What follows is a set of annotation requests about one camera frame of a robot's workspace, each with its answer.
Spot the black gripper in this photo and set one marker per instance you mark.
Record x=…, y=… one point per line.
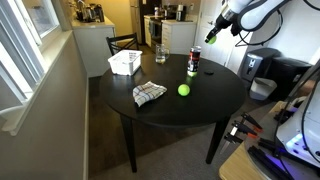
x=220, y=24

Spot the green tennis ball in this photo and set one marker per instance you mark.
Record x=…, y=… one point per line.
x=211, y=40
x=183, y=89

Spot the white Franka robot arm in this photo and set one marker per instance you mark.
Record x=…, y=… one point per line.
x=260, y=15

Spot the white door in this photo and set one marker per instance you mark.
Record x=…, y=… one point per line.
x=220, y=50

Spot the dark can with red band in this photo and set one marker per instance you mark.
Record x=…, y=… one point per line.
x=194, y=61

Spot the white drawer cabinet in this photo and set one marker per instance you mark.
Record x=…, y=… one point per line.
x=178, y=36

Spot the black round can lid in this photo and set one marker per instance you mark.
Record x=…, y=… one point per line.
x=209, y=71

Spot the black coffee maker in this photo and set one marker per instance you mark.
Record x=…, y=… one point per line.
x=180, y=12

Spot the clear glass mug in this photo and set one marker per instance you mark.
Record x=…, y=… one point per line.
x=161, y=54

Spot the black kitchen trash can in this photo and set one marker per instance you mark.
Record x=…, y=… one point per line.
x=258, y=63

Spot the black kitchen stove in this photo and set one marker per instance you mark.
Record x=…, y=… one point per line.
x=155, y=30

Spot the small white waste bin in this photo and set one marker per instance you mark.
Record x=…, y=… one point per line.
x=262, y=88

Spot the black round dining table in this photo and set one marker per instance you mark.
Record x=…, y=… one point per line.
x=173, y=106

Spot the plaid checkered dish cloth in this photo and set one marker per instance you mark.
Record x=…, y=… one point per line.
x=147, y=93

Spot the black storage box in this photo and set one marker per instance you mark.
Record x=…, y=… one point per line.
x=287, y=77

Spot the black wooden chair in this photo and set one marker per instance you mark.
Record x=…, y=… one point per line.
x=122, y=41

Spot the white plastic basket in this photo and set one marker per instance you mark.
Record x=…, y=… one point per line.
x=125, y=62

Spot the black orange bar clamp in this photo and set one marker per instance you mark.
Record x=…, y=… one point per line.
x=251, y=120
x=245, y=129

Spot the black silver bar clamp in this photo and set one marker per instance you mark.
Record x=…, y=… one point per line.
x=231, y=139

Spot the grey round mounting plate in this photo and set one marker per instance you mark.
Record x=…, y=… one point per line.
x=266, y=133

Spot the white kitchen counter cabinet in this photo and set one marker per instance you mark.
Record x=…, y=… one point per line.
x=91, y=46

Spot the dark countertop appliances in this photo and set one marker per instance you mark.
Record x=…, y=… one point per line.
x=88, y=11

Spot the light wooden robot table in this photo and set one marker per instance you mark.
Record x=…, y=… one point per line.
x=235, y=166

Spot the black metal bars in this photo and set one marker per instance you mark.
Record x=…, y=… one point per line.
x=266, y=160

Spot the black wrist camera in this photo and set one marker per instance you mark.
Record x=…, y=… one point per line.
x=235, y=28

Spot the white window frame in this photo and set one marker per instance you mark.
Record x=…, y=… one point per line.
x=23, y=63

